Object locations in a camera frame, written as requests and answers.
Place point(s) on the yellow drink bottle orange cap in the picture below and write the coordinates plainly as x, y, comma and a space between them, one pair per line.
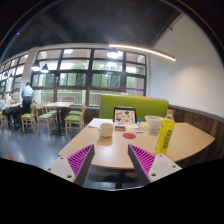
164, 136

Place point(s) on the white ceramic bowl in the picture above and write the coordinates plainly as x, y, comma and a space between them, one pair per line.
154, 122

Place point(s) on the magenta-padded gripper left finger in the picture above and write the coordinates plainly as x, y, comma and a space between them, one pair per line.
58, 167

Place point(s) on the flat round red coaster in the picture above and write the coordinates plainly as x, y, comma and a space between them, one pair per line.
129, 135

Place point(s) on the pendant ceiling lamps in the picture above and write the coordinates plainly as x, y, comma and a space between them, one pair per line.
112, 53

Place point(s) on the open white book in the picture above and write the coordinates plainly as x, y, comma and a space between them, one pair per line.
99, 122

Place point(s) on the wooden chairs with green seats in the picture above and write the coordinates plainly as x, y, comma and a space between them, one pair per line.
74, 118

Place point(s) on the small dark box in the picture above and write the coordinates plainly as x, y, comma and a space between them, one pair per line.
120, 127

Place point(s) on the dark-framed window wall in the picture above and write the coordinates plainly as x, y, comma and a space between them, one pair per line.
89, 80

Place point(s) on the white ceramic mug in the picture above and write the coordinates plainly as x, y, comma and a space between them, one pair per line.
106, 130

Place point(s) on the person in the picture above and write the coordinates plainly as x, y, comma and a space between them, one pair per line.
2, 101
27, 95
11, 99

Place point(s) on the green upholstered booth bench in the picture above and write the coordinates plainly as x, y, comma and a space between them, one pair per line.
140, 105

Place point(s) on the small blue-capped bottle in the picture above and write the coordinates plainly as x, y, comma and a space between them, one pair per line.
139, 121

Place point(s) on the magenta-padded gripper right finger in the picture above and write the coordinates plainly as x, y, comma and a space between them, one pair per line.
161, 166

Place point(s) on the small white card case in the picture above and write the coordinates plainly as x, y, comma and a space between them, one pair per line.
138, 130

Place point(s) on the long curved light strip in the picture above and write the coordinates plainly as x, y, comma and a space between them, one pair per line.
146, 50

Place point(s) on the black tablet with stickers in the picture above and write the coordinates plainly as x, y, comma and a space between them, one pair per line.
124, 116

